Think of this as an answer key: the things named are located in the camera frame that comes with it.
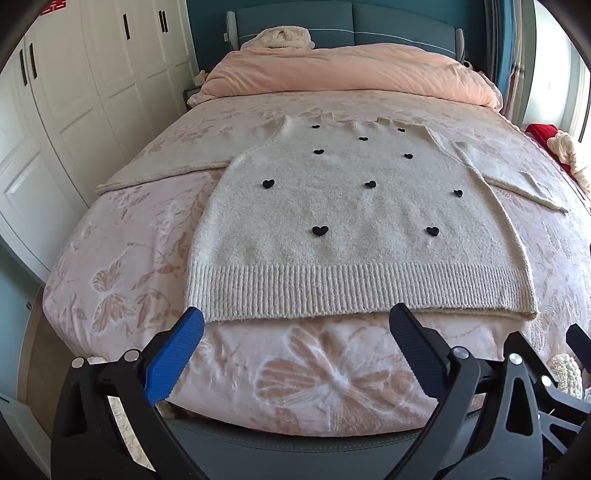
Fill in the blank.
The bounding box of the cream knitted cloth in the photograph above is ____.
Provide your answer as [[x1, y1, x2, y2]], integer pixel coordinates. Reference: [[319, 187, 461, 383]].
[[547, 130, 591, 195]]

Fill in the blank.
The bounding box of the light curtain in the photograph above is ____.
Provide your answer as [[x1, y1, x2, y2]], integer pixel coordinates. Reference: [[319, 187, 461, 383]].
[[482, 0, 536, 121]]

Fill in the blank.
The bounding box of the teal upholstered headboard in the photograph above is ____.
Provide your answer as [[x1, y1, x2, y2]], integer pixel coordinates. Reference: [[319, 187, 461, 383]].
[[225, 2, 465, 61]]

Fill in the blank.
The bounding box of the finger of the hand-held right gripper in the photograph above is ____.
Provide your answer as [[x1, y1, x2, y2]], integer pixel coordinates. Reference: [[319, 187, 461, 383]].
[[566, 323, 591, 366], [504, 329, 578, 444]]

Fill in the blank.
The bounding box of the bed with floral blanket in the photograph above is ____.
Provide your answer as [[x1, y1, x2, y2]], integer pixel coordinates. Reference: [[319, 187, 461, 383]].
[[42, 88, 591, 428]]

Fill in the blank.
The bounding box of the cream sweater with black hearts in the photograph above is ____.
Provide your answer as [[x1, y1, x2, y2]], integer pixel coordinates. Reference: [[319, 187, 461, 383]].
[[96, 115, 570, 324]]

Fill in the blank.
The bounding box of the peach duvet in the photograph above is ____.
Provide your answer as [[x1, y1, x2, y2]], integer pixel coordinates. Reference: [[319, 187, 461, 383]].
[[187, 44, 503, 110]]

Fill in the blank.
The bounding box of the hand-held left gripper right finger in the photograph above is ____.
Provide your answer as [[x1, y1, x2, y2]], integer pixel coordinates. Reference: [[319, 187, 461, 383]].
[[388, 303, 544, 480]]

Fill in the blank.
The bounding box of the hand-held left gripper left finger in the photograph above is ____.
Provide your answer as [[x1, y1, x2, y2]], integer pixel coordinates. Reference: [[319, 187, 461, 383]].
[[50, 305, 208, 480]]

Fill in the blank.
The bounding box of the cream fuzzy pillow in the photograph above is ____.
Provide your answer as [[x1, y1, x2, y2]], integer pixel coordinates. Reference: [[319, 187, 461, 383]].
[[240, 27, 315, 51]]

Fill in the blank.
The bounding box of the cream fuzzy rug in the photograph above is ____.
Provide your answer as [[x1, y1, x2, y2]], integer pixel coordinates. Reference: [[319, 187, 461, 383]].
[[549, 353, 586, 398]]

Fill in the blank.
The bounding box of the white wardrobe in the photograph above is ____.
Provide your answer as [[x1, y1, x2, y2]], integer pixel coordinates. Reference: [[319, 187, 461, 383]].
[[0, 0, 197, 273]]

